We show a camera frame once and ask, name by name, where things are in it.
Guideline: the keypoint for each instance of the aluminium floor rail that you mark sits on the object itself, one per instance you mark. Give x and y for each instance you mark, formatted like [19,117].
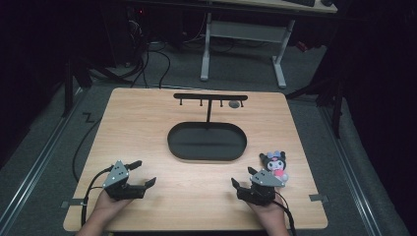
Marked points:
[352,170]
[39,157]

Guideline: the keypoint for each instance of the black metal stand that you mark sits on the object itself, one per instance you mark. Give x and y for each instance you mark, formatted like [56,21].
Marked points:
[336,111]
[69,88]

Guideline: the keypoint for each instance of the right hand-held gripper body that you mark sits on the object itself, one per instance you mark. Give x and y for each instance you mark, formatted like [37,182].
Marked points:
[265,180]

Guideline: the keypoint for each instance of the grey round disc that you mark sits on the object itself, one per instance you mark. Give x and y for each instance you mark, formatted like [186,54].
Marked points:
[234,104]

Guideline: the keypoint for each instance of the red object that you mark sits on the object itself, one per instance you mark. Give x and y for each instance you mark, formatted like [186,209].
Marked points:
[301,46]

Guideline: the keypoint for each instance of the grey metal tab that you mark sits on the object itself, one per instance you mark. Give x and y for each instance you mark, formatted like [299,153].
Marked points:
[318,197]
[70,203]

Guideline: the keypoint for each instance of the person's left hand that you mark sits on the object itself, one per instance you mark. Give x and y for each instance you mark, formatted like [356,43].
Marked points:
[109,206]

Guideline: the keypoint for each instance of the black and pink plush toy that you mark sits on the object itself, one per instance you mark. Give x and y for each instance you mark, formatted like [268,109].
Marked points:
[276,165]

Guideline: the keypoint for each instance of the person's right hand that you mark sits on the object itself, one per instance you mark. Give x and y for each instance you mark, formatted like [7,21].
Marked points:
[267,210]

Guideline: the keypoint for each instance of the white frame desk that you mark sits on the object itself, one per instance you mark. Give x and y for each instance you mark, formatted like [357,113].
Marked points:
[246,31]

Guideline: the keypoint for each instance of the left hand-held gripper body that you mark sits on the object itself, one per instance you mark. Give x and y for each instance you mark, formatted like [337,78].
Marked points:
[115,177]

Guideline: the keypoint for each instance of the black hook rack with tray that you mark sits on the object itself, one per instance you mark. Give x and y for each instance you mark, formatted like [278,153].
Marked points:
[206,141]

